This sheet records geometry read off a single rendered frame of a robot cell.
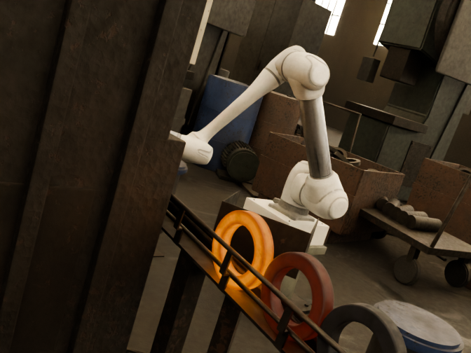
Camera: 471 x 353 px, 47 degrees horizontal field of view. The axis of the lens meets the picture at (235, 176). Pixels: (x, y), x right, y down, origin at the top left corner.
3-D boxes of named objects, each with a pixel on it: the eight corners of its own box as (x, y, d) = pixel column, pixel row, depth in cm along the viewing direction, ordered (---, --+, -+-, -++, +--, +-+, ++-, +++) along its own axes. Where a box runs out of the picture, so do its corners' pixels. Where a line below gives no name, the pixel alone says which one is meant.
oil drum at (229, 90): (206, 172, 517) (233, 81, 499) (173, 153, 559) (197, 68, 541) (251, 177, 557) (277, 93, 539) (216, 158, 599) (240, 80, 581)
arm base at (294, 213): (284, 204, 285) (287, 194, 284) (315, 222, 270) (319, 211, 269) (261, 202, 272) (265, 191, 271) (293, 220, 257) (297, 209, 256)
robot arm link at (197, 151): (173, 155, 224) (172, 156, 237) (208, 169, 227) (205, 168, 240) (182, 131, 225) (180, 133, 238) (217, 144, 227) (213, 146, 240)
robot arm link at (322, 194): (329, 200, 264) (357, 218, 246) (301, 213, 259) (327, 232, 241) (308, 45, 231) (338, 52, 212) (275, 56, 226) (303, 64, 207)
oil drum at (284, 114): (251, 178, 550) (277, 94, 532) (216, 160, 593) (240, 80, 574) (290, 183, 590) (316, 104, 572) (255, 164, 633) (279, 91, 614)
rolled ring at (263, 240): (287, 248, 118) (276, 248, 116) (247, 307, 126) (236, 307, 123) (245, 194, 130) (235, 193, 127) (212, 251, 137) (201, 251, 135)
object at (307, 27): (241, 143, 769) (285, 1, 728) (282, 161, 717) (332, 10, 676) (209, 138, 723) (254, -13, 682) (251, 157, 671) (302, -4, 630)
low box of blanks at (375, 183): (380, 244, 454) (408, 170, 440) (335, 249, 398) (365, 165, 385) (295, 201, 512) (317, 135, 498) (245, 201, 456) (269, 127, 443)
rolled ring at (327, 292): (294, 234, 118) (284, 233, 116) (350, 291, 106) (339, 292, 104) (258, 298, 125) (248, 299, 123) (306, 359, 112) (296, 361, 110)
